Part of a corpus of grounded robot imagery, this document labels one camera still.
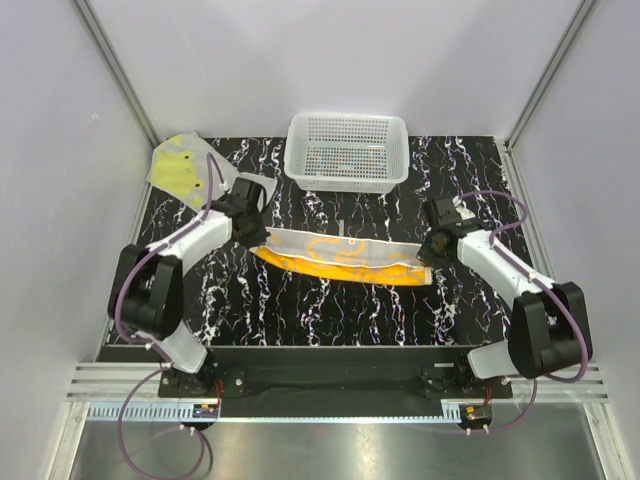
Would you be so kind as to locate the white slotted cable duct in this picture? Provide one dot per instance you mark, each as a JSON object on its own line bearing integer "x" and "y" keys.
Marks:
{"x": 193, "y": 412}

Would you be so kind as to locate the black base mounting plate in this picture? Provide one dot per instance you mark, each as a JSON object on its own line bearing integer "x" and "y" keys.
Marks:
{"x": 400, "y": 379}

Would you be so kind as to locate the grey and orange towel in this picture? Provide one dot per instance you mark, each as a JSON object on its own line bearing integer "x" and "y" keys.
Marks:
{"x": 341, "y": 258}

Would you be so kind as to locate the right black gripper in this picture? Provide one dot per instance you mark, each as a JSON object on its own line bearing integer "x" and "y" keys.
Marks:
{"x": 425, "y": 256}

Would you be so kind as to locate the white plastic mesh basket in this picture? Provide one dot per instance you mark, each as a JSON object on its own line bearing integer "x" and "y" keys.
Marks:
{"x": 347, "y": 153}

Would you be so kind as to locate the grey towel yellow frog print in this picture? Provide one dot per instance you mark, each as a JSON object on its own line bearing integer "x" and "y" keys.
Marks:
{"x": 179, "y": 168}

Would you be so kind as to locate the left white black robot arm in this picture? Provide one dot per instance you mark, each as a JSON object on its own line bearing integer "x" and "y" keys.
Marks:
{"x": 147, "y": 300}

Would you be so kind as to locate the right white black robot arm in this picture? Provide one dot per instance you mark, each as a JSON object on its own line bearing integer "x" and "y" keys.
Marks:
{"x": 549, "y": 334}

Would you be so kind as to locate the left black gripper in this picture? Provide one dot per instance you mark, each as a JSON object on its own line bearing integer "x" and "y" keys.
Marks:
{"x": 259, "y": 236}

